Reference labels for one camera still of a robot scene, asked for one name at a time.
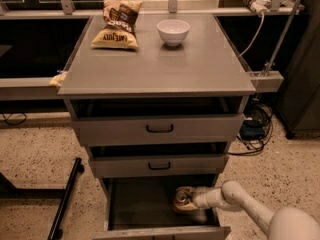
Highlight grey bottom drawer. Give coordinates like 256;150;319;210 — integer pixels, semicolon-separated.
93;175;231;240

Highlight white ceramic bowl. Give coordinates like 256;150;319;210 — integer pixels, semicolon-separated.
157;19;190;47

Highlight black metal stand leg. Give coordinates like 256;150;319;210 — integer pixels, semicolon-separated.
47;157;84;240

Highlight grey top drawer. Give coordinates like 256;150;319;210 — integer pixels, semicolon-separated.
72;114;244;146

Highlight grey drawer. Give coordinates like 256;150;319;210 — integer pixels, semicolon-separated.
72;114;244;146
93;175;231;240
89;154;228;178

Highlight grey drawer cabinet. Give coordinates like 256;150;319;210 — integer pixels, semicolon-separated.
57;13;257;240

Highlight grey middle drawer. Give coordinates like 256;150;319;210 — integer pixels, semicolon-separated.
89;154;228;178

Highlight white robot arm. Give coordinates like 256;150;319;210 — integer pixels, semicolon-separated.
173;181;320;240

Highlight red coke can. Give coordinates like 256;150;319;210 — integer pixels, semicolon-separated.
175;191;189;205

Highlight black cable bundle on floor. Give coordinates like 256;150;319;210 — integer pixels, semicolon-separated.
228;103;274;157

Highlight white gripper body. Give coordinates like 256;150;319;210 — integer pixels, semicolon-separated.
192;186;224;209

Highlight yellow brown chip bag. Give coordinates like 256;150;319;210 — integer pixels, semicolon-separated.
91;0;142;50

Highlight white power strip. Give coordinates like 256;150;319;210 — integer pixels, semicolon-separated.
242;0;270;15

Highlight dark grey side cabinet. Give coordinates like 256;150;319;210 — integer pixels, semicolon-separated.
275;0;320;139

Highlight black cable left floor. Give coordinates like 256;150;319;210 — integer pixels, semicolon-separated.
0;112;28;126

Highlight yellow sponge on rail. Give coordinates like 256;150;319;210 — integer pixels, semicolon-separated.
49;72;67;88

